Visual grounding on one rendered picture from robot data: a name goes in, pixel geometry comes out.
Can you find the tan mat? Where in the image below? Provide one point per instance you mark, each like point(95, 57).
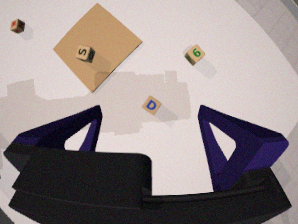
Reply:
point(112, 42)

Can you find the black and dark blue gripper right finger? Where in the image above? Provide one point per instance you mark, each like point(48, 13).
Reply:
point(256, 147)

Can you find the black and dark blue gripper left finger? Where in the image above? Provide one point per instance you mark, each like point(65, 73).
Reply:
point(55, 134)

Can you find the wooden letter block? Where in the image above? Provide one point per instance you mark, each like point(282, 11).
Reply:
point(194, 55)
point(151, 105)
point(17, 26)
point(85, 53)

